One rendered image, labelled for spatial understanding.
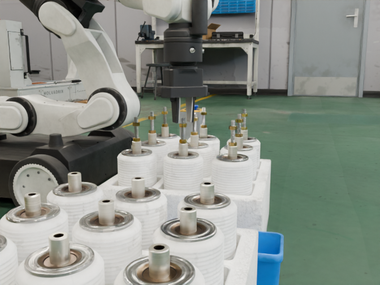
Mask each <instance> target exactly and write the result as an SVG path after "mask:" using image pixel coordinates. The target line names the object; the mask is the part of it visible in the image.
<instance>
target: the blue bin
mask: <svg viewBox="0 0 380 285"><path fill-rule="evenodd" d="M283 246H284V236H283V235H282V234H280V233H277V232H266V231H258V255H257V285H279V274H280V263H281V262H282V261H283Z"/></svg>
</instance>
